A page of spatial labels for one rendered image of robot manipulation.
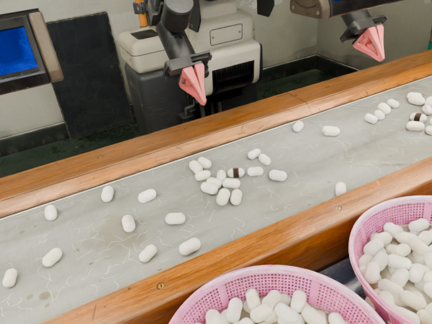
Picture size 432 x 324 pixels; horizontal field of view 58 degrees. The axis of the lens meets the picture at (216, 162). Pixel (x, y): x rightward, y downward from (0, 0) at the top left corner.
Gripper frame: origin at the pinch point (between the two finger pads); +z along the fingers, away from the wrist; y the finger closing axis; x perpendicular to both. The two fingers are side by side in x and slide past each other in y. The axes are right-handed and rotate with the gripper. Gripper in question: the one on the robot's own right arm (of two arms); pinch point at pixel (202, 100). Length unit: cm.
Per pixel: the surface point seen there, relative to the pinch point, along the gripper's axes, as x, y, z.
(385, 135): -1.9, 34.3, 21.2
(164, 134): 12.4, -7.3, -0.2
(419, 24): 89, 182, -48
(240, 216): -6.4, -5.2, 25.7
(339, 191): -10.7, 11.6, 28.6
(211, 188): -2.5, -6.8, 18.4
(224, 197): -5.3, -6.2, 21.4
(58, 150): 179, -36, -78
